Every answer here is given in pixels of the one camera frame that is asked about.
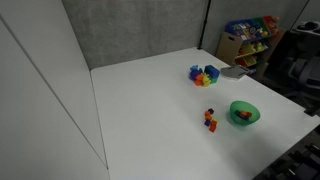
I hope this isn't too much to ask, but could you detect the green plastic bowl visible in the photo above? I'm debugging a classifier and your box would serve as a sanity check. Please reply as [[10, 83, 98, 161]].
[[229, 100, 262, 127]]

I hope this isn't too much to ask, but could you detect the purple toy piece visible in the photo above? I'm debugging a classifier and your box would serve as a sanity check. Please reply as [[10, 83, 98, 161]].
[[189, 69, 202, 81]]

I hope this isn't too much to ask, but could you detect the orange toy piece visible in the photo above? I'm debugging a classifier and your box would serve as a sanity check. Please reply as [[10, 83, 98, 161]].
[[194, 74, 205, 87]]

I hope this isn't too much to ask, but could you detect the yellow toy piece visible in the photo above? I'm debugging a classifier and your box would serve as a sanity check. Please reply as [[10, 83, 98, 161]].
[[201, 73, 212, 88]]

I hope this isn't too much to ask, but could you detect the blue toy box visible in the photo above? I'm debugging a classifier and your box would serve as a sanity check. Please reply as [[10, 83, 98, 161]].
[[204, 64, 221, 80]]

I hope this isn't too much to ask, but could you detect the grey metal mounting plate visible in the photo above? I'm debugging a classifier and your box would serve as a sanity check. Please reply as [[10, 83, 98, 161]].
[[220, 64, 250, 81]]

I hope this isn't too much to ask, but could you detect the black stand pole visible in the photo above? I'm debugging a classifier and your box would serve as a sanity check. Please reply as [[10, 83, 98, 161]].
[[196, 0, 212, 51]]

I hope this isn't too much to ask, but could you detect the wooden toy shelf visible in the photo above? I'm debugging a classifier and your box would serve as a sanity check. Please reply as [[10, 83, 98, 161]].
[[215, 14, 287, 74]]

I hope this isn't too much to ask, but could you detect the yellow storage bin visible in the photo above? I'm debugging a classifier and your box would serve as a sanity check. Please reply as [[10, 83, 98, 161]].
[[238, 42, 258, 57]]

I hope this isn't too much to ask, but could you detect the blue storage bin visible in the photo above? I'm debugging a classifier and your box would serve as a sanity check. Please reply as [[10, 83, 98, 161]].
[[225, 19, 264, 42]]

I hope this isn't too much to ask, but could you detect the green storage bin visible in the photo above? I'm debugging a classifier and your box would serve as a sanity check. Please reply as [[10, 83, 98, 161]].
[[252, 17, 272, 34]]

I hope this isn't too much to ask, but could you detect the red storage bin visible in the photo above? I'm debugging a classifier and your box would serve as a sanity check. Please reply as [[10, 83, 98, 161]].
[[262, 15, 281, 34]]

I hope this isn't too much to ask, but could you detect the black office chair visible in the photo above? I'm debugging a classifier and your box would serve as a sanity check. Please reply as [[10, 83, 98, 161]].
[[266, 20, 320, 112]]

